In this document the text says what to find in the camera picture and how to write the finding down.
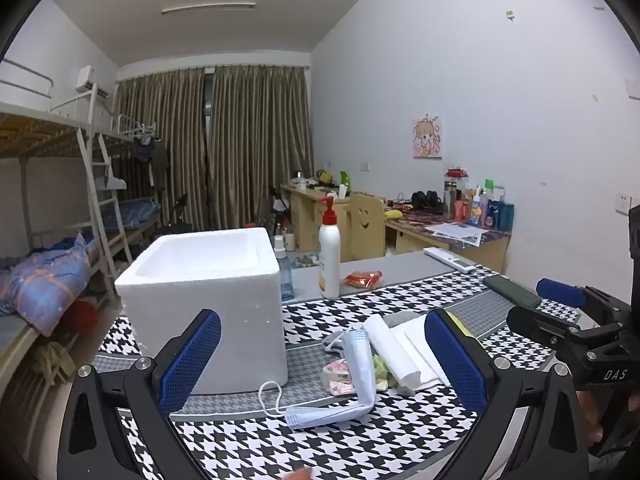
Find black tripod stand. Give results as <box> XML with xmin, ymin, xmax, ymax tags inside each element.
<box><xmin>260</xmin><ymin>187</ymin><xmax>291</xmax><ymax>231</ymax></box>

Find houndstooth table mat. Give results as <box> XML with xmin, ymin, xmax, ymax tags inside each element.
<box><xmin>95</xmin><ymin>267</ymin><xmax>586</xmax><ymax>480</ymax></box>

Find wooden desk with patterned cloth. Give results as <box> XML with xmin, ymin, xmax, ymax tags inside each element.
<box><xmin>384</xmin><ymin>205</ymin><xmax>511</xmax><ymax>273</ymax></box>

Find row of toiletry bottles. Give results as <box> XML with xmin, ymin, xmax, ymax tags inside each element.
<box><xmin>442</xmin><ymin>167</ymin><xmax>516</xmax><ymax>232</ymax></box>

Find hanging dark clothes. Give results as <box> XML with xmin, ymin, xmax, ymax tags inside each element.
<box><xmin>131</xmin><ymin>135</ymin><xmax>168</xmax><ymax>196</ymax></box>

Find white bunk ladder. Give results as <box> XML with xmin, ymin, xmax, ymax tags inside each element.
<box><xmin>77</xmin><ymin>127</ymin><xmax>133</xmax><ymax>291</ymax></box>

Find floral tissue packet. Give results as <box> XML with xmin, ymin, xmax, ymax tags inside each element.
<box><xmin>321</xmin><ymin>352</ymin><xmax>401</xmax><ymax>395</ymax></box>

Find wooden smiley chair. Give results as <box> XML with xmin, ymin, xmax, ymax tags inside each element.
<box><xmin>348</xmin><ymin>192</ymin><xmax>387</xmax><ymax>262</ymax></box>

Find black phone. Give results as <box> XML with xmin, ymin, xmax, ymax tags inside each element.
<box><xmin>482</xmin><ymin>274</ymin><xmax>543</xmax><ymax>309</ymax></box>

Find black folding chair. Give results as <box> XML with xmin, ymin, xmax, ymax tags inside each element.
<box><xmin>167</xmin><ymin>192</ymin><xmax>193</xmax><ymax>233</ymax></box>

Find brown curtain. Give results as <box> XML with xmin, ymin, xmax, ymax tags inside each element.
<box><xmin>207</xmin><ymin>65</ymin><xmax>315</xmax><ymax>231</ymax></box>
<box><xmin>116</xmin><ymin>67</ymin><xmax>208</xmax><ymax>233</ymax></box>

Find white foam box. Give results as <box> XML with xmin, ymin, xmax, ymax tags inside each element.
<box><xmin>114</xmin><ymin>227</ymin><xmax>289</xmax><ymax>396</ymax></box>

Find white lotion pump bottle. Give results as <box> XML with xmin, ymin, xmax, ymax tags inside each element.
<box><xmin>318</xmin><ymin>196</ymin><xmax>342</xmax><ymax>301</ymax></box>

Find white remote control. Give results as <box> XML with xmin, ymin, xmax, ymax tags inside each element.
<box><xmin>423</xmin><ymin>246</ymin><xmax>476</xmax><ymax>275</ymax></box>

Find white metal bunk bed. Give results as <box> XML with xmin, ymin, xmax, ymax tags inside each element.
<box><xmin>0</xmin><ymin>57</ymin><xmax>131</xmax><ymax>396</ymax></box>
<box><xmin>92</xmin><ymin>115</ymin><xmax>166</xmax><ymax>261</ymax></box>

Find cartoon wall poster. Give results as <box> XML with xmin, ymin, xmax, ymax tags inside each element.
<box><xmin>412</xmin><ymin>115</ymin><xmax>444</xmax><ymax>159</ymax></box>

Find white paper towels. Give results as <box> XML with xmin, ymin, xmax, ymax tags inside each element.
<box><xmin>362</xmin><ymin>314</ymin><xmax>451</xmax><ymax>391</ymax></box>

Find blue spray bottle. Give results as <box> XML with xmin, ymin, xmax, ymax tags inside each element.
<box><xmin>273</xmin><ymin>235</ymin><xmax>294</xmax><ymax>302</ymax></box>

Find ceiling light tube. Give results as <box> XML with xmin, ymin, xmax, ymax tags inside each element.
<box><xmin>161</xmin><ymin>2</ymin><xmax>254</xmax><ymax>15</ymax></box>

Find blue face mask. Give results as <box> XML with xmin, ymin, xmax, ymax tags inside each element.
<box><xmin>258</xmin><ymin>329</ymin><xmax>377</xmax><ymax>430</ymax></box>

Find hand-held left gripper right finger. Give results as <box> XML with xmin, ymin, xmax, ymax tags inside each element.
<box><xmin>424</xmin><ymin>307</ymin><xmax>591</xmax><ymax>480</ymax></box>

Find red snack packet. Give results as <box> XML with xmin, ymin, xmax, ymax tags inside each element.
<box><xmin>341</xmin><ymin>270</ymin><xmax>385</xmax><ymax>289</ymax></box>

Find plain wooden desk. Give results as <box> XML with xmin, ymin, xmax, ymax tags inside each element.
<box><xmin>280</xmin><ymin>183</ymin><xmax>351</xmax><ymax>253</ymax></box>

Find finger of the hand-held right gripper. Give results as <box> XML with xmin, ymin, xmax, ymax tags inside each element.
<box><xmin>536</xmin><ymin>278</ymin><xmax>633</xmax><ymax>328</ymax></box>
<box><xmin>506</xmin><ymin>305</ymin><xmax>601</xmax><ymax>356</ymax></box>

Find printed paper sheets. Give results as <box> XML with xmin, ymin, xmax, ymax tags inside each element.
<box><xmin>427</xmin><ymin>221</ymin><xmax>483</xmax><ymax>247</ymax></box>

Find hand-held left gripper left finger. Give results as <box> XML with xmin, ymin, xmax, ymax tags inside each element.
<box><xmin>57</xmin><ymin>308</ymin><xmax>222</xmax><ymax>480</ymax></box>

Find blue plaid blanket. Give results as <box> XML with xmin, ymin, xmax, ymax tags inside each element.
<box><xmin>0</xmin><ymin>232</ymin><xmax>101</xmax><ymax>336</ymax></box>

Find person's right hand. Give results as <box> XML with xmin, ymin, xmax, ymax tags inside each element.
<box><xmin>575</xmin><ymin>389</ymin><xmax>617</xmax><ymax>457</ymax></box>

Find white air conditioner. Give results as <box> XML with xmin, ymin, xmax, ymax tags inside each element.
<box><xmin>75</xmin><ymin>65</ymin><xmax>110</xmax><ymax>98</ymax></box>

